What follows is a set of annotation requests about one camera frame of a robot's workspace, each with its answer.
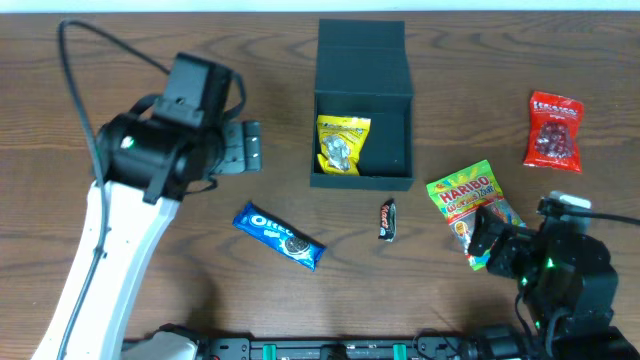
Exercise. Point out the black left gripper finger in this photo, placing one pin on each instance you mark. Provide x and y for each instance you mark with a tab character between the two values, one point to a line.
252	134
253	162

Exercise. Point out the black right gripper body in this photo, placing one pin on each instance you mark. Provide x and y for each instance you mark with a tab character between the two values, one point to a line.
500	245

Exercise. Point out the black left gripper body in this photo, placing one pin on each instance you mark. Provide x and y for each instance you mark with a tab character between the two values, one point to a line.
242	147

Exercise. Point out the Haribo gummy worms bag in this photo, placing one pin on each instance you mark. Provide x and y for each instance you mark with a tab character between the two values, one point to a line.
458	196

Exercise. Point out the blue Oreo cookie pack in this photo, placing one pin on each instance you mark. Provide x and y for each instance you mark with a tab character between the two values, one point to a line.
279	236

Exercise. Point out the yellow snack bag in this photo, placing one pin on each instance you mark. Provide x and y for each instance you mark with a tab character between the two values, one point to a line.
341	139

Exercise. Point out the red candy bag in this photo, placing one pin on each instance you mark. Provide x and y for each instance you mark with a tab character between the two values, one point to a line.
554	125

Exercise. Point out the black gift box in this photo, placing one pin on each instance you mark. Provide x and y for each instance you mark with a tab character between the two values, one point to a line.
362	70

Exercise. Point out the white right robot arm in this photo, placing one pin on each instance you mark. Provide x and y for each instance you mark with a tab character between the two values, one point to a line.
564	277

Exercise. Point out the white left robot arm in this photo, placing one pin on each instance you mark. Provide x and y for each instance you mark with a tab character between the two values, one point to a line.
146	158

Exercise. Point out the small Mars chocolate bar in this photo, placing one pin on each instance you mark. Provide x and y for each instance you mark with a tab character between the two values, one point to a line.
388	224

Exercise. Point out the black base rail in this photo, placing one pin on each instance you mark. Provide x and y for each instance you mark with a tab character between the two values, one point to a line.
176	342

